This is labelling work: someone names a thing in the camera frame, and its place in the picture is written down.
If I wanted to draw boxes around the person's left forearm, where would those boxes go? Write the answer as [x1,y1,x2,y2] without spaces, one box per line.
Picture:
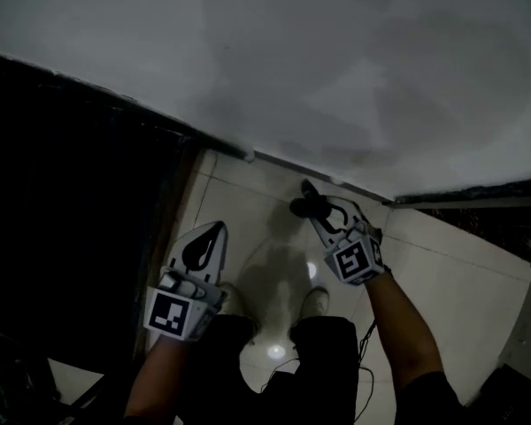
[122,332,196,421]

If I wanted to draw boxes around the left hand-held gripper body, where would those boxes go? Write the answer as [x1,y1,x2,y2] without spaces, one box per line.
[142,267,227,343]

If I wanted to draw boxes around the dark furniture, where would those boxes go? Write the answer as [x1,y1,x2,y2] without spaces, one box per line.
[463,362,531,425]

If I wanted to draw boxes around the person's right forearm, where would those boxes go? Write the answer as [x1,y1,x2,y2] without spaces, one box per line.
[364,274,447,392]

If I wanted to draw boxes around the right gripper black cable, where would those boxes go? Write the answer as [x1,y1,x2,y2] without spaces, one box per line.
[259,318,378,418]

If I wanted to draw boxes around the person's black clothing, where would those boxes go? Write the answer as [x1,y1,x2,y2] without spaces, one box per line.
[172,314,470,425]

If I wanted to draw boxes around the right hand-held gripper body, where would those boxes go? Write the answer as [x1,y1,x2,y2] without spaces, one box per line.
[324,222,391,287]

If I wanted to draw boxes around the dark grey cleaning cloth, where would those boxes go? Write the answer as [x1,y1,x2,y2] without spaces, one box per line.
[289,178,334,220]

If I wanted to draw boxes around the white locker cabinet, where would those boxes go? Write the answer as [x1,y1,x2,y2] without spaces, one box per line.
[497,267,531,391]

